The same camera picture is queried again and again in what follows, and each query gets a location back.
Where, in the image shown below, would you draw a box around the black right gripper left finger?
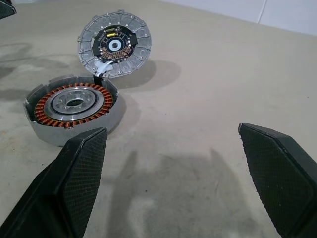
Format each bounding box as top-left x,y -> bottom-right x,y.
0,126 -> 108,238

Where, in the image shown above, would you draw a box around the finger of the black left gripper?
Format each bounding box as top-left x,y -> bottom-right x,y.
0,0 -> 17,21

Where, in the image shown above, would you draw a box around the small dark metal gear part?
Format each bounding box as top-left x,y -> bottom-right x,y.
76,9 -> 152,79

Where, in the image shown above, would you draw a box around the silver motor housing copper windings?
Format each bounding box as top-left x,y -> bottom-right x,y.
23,74 -> 122,147

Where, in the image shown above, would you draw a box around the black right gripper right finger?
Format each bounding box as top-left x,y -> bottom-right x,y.
238,122 -> 317,238

